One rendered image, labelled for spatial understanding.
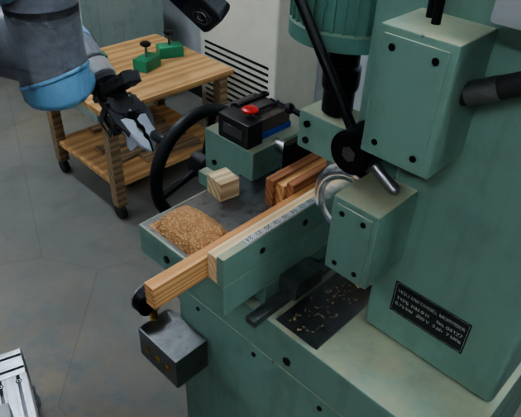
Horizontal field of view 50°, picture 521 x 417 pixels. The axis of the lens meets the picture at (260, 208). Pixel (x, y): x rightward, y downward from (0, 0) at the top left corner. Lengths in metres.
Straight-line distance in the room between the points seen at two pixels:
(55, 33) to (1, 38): 0.07
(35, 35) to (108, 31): 2.46
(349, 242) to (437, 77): 0.25
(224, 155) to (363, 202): 0.44
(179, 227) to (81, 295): 1.28
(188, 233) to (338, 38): 0.37
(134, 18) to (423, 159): 2.64
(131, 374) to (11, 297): 0.58
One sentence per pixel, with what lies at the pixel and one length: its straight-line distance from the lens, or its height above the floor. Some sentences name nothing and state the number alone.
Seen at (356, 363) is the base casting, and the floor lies 0.80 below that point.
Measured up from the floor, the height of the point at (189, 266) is 0.94.
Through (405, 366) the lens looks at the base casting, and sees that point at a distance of 0.89.
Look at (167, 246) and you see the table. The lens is 0.89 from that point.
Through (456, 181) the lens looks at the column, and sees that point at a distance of 0.71.
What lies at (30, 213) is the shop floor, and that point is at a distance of 2.59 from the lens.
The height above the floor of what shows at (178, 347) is 0.62.
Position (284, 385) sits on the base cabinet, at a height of 0.67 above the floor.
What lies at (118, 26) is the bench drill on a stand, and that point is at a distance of 3.10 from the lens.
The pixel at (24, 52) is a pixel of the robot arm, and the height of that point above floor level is 1.26.
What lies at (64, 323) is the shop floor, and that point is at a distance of 2.06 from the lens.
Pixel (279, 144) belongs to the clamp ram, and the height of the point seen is 0.96.
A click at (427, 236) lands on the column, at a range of 0.77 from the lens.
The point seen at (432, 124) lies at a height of 1.22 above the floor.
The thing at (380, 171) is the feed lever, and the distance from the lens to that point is 0.72.
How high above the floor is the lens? 1.48
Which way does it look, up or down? 37 degrees down
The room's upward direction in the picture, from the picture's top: 3 degrees clockwise
